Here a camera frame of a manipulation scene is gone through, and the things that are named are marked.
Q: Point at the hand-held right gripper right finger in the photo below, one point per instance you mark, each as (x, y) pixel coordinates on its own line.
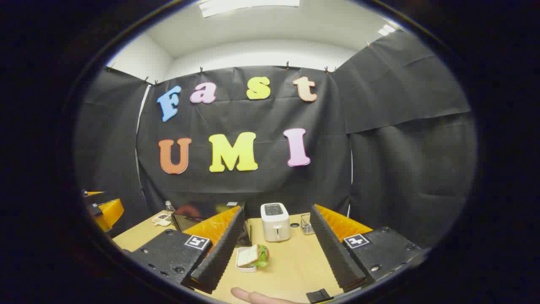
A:
(333, 253)

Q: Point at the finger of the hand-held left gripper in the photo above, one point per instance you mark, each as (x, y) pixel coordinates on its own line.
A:
(110, 213)
(93, 193)

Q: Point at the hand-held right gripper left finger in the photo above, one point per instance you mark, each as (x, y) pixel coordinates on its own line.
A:
(221, 257)

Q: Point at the sandwich with lettuce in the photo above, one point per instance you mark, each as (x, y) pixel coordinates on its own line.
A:
(253, 255)

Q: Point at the black electric oven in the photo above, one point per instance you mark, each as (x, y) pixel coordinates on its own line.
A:
(198, 212)

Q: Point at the small white rectangular plate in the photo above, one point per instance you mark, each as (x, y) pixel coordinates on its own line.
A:
(244, 268)

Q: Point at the metal mesh cup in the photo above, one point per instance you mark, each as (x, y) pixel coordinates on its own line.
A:
(306, 226)

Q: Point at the white sectioned snack dish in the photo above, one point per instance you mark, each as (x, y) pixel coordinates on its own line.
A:
(162, 219)

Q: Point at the clear plastic water bottle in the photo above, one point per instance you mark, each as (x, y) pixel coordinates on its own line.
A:
(169, 207)

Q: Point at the white toaster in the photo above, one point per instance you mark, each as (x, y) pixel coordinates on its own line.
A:
(275, 223)

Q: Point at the black backdrop cloth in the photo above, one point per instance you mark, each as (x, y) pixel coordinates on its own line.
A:
(261, 177)

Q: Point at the small ceiling light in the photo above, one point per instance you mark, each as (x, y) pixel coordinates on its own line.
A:
(386, 29)

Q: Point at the ceiling light panel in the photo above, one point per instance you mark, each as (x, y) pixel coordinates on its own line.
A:
(249, 6)

